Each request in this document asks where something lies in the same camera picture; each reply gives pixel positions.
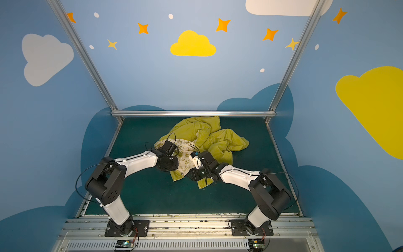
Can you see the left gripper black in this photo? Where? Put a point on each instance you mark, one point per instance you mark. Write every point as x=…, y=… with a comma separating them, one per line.
x=173, y=162

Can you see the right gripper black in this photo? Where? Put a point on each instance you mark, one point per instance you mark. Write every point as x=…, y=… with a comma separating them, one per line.
x=200, y=167

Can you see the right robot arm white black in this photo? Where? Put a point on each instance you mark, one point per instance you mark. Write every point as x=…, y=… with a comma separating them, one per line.
x=272, y=197

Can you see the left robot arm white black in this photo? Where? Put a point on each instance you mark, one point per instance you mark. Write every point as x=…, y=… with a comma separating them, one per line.
x=106, y=181

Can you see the right controller board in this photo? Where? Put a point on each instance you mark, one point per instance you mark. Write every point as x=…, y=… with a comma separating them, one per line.
x=256, y=245

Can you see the left controller board green led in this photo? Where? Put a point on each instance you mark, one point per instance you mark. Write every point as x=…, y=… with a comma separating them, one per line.
x=124, y=246

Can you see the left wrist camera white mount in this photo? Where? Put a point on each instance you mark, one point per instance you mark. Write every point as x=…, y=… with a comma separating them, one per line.
x=170, y=146

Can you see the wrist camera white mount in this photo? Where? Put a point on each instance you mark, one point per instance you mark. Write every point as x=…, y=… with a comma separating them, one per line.
x=170, y=146
x=196, y=160

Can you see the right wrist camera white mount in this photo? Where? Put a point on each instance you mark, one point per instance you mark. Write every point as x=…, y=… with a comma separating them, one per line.
x=196, y=160

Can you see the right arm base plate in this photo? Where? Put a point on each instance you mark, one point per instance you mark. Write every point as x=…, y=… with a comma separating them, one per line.
x=242, y=227

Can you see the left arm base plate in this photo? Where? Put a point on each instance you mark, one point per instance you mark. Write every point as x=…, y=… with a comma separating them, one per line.
x=130, y=228

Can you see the aluminium rail base frame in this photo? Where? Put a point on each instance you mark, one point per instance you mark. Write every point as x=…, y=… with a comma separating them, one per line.
x=189, y=233

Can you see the left aluminium frame post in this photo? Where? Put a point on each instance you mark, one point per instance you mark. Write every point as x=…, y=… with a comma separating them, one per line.
x=71, y=32

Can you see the aluminium frame post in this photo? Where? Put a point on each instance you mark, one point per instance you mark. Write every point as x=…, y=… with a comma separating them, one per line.
x=304, y=40
x=71, y=32

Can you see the right aluminium frame post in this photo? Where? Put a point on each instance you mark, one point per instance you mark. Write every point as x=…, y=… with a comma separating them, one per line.
x=304, y=40

